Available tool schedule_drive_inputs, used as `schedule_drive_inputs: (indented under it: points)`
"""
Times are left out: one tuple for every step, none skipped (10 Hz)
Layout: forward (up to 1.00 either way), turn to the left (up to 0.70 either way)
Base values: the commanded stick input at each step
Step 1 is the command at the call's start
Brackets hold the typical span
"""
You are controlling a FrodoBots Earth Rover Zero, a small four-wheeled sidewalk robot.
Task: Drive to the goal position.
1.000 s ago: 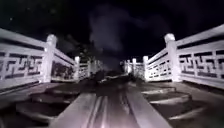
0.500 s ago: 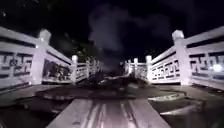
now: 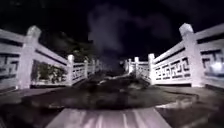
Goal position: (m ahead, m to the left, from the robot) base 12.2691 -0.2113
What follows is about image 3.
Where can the dark trees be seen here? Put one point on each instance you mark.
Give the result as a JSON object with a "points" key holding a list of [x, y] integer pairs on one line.
{"points": [[76, 46]]}

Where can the white stone carved railing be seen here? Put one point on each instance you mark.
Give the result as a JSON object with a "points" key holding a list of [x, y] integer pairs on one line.
{"points": [[186, 60], [28, 56]]}

